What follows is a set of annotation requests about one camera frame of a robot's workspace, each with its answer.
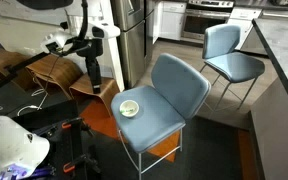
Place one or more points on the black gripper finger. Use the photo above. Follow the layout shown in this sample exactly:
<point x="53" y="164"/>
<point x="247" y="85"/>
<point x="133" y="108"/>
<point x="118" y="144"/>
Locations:
<point x="91" y="75"/>
<point x="98" y="76"/>

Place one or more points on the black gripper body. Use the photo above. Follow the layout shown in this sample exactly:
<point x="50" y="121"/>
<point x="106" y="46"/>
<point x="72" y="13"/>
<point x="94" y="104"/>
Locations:
<point x="94" y="50"/>

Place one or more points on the white bowl with green print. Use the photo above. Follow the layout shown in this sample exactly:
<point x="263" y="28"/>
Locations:
<point x="129" y="108"/>

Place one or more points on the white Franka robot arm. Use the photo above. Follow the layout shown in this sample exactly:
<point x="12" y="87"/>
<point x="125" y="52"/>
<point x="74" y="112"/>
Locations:
<point x="14" y="146"/>

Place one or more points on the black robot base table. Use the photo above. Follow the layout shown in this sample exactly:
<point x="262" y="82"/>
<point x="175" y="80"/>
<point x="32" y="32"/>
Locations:
<point x="55" y="133"/>

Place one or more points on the blue padded chair holding bowl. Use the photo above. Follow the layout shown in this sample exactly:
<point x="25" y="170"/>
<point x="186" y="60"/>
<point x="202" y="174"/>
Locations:
<point x="157" y="113"/>

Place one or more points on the bent plywood stool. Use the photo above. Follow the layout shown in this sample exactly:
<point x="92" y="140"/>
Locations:
<point x="84" y="88"/>
<point x="0" y="63"/>
<point x="59" y="71"/>

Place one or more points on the stainless steel refrigerator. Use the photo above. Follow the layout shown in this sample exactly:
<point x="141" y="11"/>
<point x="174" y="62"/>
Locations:
<point x="132" y="40"/>

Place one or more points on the orange rug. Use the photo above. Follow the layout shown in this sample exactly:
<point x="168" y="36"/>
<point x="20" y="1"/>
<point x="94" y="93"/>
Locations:
<point x="97" y="116"/>

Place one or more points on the black slanted stand bar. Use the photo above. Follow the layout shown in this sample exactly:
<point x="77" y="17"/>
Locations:
<point x="14" y="70"/>

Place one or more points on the white cabinet with tall door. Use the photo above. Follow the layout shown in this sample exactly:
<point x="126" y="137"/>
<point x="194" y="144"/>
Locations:
<point x="170" y="20"/>

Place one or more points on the stainless steel oven range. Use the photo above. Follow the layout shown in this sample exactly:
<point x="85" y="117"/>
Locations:
<point x="205" y="20"/>

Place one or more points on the dark grey rug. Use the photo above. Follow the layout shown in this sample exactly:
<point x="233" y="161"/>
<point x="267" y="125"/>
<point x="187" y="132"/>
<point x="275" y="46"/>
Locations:
<point x="204" y="153"/>

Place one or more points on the blue padded empty chair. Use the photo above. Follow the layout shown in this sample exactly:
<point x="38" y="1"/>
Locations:
<point x="230" y="56"/>

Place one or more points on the white cabinet with drawer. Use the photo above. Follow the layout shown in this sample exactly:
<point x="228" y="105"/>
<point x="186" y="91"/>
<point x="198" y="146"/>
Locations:
<point x="244" y="20"/>

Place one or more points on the dark top kitchen island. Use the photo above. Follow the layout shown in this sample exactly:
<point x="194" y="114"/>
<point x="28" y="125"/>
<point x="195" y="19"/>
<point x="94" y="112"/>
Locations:
<point x="280" y="100"/>

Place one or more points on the white wrist camera block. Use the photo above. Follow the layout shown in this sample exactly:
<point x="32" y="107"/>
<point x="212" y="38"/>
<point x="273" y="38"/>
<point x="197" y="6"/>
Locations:
<point x="54" y="41"/>

